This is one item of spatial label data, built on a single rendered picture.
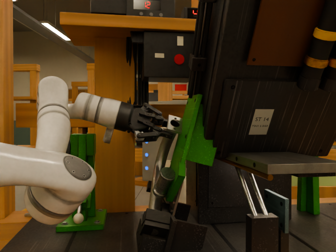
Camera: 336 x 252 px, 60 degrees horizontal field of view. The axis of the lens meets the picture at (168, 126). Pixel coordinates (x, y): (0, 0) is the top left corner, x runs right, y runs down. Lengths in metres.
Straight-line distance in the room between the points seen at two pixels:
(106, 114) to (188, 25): 0.42
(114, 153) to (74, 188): 0.57
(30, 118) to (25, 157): 0.71
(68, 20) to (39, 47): 11.35
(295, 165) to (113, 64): 0.71
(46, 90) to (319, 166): 0.61
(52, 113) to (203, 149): 0.35
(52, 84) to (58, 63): 11.14
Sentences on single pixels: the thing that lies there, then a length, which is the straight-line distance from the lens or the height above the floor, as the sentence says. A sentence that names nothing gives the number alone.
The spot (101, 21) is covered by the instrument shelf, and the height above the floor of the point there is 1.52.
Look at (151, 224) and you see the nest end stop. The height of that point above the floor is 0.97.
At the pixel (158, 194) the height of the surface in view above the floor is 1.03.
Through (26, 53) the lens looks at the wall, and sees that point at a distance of 12.50.
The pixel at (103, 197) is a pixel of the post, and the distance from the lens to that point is 1.08.
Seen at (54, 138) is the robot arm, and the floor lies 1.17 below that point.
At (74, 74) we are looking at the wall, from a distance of 11.60.
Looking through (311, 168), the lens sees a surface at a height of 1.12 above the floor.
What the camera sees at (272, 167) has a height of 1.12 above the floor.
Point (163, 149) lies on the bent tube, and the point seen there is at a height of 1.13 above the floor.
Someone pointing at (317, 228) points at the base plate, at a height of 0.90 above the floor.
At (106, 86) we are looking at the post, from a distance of 1.05.
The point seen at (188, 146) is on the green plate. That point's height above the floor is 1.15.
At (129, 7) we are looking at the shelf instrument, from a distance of 1.02.
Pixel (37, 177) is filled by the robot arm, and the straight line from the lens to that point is 0.47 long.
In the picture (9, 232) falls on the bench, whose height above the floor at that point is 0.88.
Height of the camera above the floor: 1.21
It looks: 1 degrees down
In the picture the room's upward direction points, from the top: straight up
